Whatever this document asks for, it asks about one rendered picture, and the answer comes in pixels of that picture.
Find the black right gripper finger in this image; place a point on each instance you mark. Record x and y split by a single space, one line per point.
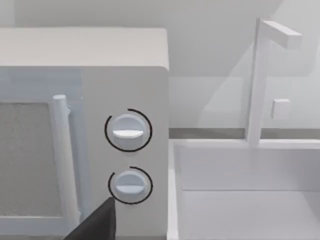
100 222

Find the small white microwave knob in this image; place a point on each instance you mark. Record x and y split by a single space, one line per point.
130 185

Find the large white microwave knob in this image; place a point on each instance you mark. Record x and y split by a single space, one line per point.
127 130

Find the microwave door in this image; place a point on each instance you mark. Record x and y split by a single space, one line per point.
30 150

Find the white sink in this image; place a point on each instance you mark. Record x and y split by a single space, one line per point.
245 190

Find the pale microwave oven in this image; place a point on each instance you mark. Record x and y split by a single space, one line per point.
140 75

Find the tall white tap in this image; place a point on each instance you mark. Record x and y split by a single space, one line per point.
260 82

